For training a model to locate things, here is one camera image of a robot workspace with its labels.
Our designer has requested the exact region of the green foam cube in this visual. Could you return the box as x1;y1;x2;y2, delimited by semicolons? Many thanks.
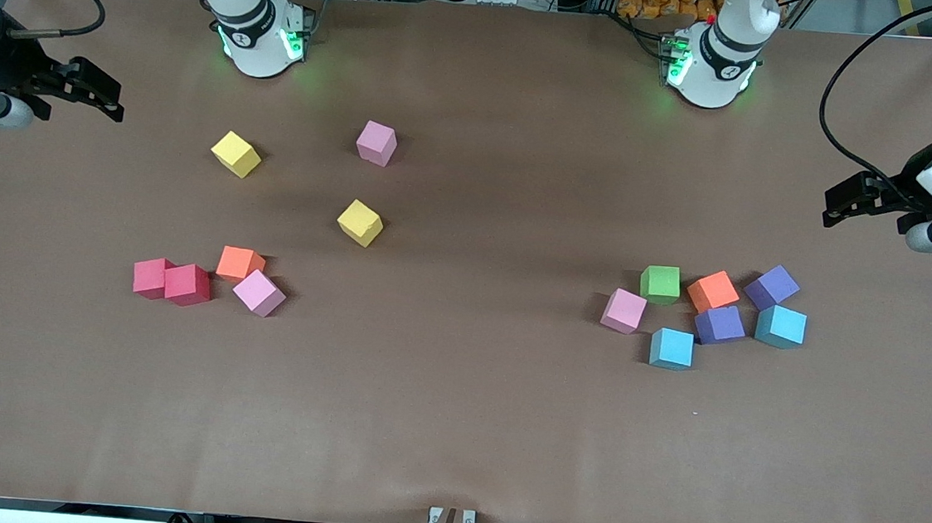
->
638;264;682;307

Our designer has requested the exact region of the light blue foam cube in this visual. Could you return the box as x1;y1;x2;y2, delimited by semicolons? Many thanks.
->
648;326;696;372

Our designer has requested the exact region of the light red foam cube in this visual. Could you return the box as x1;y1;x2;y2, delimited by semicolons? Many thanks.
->
131;255;177;303

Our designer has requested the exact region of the pink foam cube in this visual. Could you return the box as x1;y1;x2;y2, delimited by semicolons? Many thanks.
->
230;268;289;319
354;119;400;168
599;287;649;337

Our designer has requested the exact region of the teal foam cube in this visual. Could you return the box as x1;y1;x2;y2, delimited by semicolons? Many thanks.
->
754;303;809;352

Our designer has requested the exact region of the purple foam cube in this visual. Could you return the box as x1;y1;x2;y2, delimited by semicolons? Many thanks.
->
692;302;749;349
742;262;803;314

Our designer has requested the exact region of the dark red foam cube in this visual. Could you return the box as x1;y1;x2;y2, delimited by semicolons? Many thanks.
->
162;261;215;309

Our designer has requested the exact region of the yellow foam cube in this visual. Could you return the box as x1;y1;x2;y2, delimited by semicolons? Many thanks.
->
208;128;265;181
334;197;386;249

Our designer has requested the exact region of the orange foam cube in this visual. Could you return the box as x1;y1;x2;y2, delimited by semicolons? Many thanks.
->
215;245;267;286
685;268;743;317

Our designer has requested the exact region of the brown table cover sheet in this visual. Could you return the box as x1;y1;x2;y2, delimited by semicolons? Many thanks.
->
0;0;932;523

